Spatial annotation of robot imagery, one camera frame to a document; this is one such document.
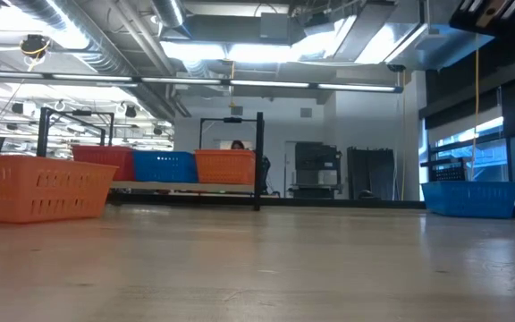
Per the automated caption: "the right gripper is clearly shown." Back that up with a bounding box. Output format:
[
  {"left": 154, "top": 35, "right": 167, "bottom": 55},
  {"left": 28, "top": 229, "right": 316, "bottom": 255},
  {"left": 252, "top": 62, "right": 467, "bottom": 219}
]
[{"left": 449, "top": 0, "right": 515, "bottom": 37}]

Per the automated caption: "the blue plastic slotted basket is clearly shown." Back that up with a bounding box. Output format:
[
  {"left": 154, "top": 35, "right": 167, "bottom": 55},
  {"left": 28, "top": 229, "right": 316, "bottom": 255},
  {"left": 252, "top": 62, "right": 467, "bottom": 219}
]
[
  {"left": 420, "top": 180, "right": 515, "bottom": 219},
  {"left": 131, "top": 150, "right": 199, "bottom": 183}
]

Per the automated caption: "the black perforated rack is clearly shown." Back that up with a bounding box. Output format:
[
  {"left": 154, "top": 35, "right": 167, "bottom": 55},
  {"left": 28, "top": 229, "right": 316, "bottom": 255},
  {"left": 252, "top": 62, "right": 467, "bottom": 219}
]
[{"left": 420, "top": 156, "right": 469, "bottom": 182}]

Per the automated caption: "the black tall cabinet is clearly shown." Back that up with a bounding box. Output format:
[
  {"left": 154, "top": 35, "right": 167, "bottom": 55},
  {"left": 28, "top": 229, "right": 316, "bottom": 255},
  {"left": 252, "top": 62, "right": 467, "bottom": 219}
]
[{"left": 346, "top": 146, "right": 396, "bottom": 201}]

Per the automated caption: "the grey ceiling junction box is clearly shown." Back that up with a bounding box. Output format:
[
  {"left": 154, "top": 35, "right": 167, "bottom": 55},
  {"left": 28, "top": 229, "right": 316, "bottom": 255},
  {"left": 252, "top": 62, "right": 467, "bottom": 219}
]
[{"left": 259, "top": 12, "right": 292, "bottom": 40}]

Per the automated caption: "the black printer cabinet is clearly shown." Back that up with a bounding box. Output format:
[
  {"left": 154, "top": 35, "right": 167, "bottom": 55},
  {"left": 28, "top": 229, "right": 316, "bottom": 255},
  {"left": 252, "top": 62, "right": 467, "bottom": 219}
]
[{"left": 291, "top": 141, "right": 343, "bottom": 200}]

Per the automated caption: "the bright ceiling light panel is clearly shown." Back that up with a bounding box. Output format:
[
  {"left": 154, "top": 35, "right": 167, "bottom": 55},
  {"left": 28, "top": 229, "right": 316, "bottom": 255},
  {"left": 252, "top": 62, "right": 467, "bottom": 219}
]
[{"left": 158, "top": 39, "right": 343, "bottom": 64}]

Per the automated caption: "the black chair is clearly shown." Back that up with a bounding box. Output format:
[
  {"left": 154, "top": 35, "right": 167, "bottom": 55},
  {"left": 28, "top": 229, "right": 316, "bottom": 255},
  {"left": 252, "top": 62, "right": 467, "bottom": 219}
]
[{"left": 260, "top": 155, "right": 281, "bottom": 198}]

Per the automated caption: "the long linear ceiling light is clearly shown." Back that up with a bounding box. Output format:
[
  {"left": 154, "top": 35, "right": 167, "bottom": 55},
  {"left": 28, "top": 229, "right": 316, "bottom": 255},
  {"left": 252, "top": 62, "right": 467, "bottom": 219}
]
[{"left": 0, "top": 70, "right": 404, "bottom": 94}]

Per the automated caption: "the yellow hanging cord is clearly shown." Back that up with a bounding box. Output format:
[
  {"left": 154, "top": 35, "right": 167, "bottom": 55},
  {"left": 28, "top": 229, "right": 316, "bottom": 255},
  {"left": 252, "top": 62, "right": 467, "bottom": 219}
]
[
  {"left": 470, "top": 35, "right": 482, "bottom": 180},
  {"left": 400, "top": 71, "right": 407, "bottom": 200},
  {"left": 228, "top": 60, "right": 237, "bottom": 108}
]

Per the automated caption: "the silver rectangular ceiling duct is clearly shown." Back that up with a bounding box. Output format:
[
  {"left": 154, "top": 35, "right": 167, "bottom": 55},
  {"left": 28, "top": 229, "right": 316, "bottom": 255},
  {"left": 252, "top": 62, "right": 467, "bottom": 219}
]
[{"left": 337, "top": 4, "right": 494, "bottom": 71}]

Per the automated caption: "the black aluminium table frame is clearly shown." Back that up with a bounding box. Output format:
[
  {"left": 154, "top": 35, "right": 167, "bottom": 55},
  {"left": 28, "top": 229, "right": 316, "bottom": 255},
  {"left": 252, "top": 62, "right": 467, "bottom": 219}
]
[{"left": 107, "top": 191, "right": 515, "bottom": 220}]

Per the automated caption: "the black metal shelf frame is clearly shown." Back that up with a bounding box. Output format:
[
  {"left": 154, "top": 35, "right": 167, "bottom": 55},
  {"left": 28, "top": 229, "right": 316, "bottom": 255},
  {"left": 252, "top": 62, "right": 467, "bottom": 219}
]
[{"left": 36, "top": 106, "right": 266, "bottom": 212}]

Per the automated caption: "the short ribbed round duct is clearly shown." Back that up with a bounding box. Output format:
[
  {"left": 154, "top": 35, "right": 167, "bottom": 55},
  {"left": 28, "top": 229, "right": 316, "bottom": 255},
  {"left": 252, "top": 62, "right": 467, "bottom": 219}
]
[{"left": 152, "top": 0, "right": 187, "bottom": 29}]

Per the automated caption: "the long ribbed round duct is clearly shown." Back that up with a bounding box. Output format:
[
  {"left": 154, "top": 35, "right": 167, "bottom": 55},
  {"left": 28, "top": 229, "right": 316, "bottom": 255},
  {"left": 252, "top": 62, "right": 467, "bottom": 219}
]
[{"left": 9, "top": 0, "right": 176, "bottom": 122}]

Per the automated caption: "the black reel with yellow cord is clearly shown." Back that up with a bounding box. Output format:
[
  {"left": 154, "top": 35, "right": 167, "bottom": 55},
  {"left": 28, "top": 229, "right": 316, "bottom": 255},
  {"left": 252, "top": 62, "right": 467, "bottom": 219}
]
[{"left": 19, "top": 34, "right": 52, "bottom": 59}]

